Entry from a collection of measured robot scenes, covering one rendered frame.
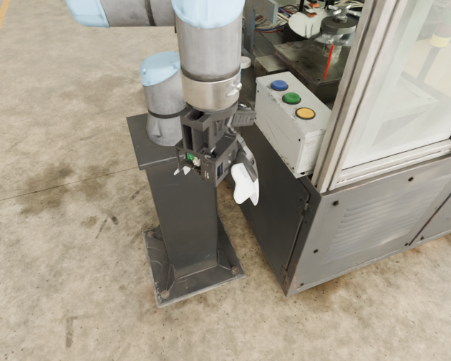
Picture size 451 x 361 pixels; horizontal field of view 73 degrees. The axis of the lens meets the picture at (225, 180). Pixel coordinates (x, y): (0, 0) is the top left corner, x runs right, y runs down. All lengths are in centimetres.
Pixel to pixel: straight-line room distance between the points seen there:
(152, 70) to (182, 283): 97
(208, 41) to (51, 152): 203
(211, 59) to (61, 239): 153
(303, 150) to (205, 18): 49
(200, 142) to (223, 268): 110
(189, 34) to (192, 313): 122
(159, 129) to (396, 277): 127
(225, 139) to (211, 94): 9
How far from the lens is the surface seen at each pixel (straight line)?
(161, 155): 90
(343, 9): 118
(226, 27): 36
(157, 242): 159
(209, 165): 44
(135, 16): 47
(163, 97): 85
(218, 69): 37
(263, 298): 145
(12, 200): 211
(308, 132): 74
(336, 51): 121
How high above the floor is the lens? 133
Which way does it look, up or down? 47 degrees down
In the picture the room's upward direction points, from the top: straight up
